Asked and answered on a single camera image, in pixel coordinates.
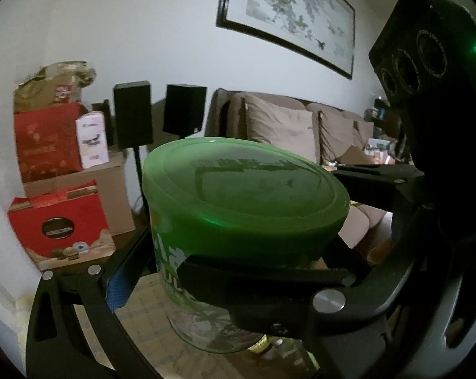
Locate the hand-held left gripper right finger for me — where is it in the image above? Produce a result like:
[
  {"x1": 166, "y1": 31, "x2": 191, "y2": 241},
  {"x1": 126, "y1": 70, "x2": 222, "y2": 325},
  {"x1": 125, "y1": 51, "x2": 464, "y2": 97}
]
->
[{"x1": 307, "y1": 284, "x2": 444, "y2": 379}]

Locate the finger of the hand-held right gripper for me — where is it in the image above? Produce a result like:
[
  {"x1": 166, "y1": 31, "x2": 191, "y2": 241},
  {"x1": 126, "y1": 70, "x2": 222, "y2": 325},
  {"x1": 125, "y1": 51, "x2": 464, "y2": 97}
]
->
[
  {"x1": 333, "y1": 164, "x2": 426, "y2": 208},
  {"x1": 176, "y1": 245, "x2": 424, "y2": 342}
]

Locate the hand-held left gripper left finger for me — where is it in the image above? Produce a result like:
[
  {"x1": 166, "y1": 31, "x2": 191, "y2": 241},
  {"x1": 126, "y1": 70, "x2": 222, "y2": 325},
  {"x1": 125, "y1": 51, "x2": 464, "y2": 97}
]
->
[{"x1": 25, "y1": 227, "x2": 156, "y2": 379}]

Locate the green lidded snack jar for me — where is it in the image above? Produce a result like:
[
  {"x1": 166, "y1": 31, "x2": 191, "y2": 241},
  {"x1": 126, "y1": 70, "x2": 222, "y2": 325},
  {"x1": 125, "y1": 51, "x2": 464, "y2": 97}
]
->
[{"x1": 141, "y1": 137, "x2": 351, "y2": 354}]

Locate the pile of colourful packets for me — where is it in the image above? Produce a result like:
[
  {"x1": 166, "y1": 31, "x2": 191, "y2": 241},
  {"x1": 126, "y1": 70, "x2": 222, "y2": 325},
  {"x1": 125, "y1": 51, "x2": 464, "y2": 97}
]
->
[{"x1": 364, "y1": 138, "x2": 396, "y2": 164}]

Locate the small cardboard box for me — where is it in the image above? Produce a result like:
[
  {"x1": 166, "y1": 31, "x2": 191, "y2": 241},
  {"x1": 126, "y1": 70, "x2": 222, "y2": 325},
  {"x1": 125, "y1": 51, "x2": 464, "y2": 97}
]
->
[{"x1": 341, "y1": 145, "x2": 375, "y2": 164}]

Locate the yellow checked tablecloth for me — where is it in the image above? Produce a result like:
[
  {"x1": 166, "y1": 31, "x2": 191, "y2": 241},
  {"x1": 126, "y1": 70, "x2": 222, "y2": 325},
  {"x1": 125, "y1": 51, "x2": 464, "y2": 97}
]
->
[{"x1": 112, "y1": 272, "x2": 270, "y2": 379}]

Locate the brown cardboard carton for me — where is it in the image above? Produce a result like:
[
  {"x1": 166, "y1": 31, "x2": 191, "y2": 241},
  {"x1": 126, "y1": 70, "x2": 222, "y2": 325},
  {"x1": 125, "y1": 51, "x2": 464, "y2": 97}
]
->
[{"x1": 23, "y1": 150, "x2": 137, "y2": 238}]

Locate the red cookie box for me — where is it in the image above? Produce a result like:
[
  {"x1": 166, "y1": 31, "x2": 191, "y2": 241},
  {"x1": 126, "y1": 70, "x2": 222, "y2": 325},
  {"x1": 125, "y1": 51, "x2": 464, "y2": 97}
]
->
[{"x1": 7, "y1": 182, "x2": 116, "y2": 271}]

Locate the large tan cushion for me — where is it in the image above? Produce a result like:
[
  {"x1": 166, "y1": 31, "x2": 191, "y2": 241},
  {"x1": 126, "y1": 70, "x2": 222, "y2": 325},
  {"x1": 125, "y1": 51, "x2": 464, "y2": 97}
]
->
[{"x1": 244, "y1": 94, "x2": 318, "y2": 164}]

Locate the framed ink painting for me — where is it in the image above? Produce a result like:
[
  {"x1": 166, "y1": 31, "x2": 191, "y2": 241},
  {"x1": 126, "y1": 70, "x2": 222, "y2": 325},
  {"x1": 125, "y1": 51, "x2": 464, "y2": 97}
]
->
[{"x1": 216, "y1": 0, "x2": 357, "y2": 80}]

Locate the white and pink box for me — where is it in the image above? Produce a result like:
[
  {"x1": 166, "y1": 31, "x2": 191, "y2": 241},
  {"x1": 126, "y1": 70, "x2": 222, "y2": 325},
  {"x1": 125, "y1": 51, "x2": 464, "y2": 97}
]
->
[{"x1": 75, "y1": 112, "x2": 108, "y2": 170}]

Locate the red gift bag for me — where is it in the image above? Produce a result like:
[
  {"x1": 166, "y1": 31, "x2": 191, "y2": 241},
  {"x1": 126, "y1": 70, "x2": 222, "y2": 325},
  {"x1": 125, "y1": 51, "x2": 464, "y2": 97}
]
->
[{"x1": 14, "y1": 102, "x2": 89, "y2": 184}]

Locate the brown sofa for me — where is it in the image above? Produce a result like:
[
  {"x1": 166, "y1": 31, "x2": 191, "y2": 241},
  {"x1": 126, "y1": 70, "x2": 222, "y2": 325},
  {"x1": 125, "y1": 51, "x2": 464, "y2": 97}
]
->
[{"x1": 204, "y1": 88, "x2": 416, "y2": 253}]

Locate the black speaker on stand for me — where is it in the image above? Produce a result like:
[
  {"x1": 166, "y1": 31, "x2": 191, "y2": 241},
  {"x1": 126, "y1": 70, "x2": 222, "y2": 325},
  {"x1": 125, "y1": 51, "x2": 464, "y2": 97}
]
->
[
  {"x1": 113, "y1": 81, "x2": 154, "y2": 206},
  {"x1": 163, "y1": 84, "x2": 208, "y2": 135}
]

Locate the crumpled brown paper bag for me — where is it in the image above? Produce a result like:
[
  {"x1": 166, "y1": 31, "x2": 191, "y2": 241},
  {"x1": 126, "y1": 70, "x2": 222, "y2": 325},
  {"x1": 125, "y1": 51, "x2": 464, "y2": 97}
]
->
[{"x1": 13, "y1": 61, "x2": 97, "y2": 113}]

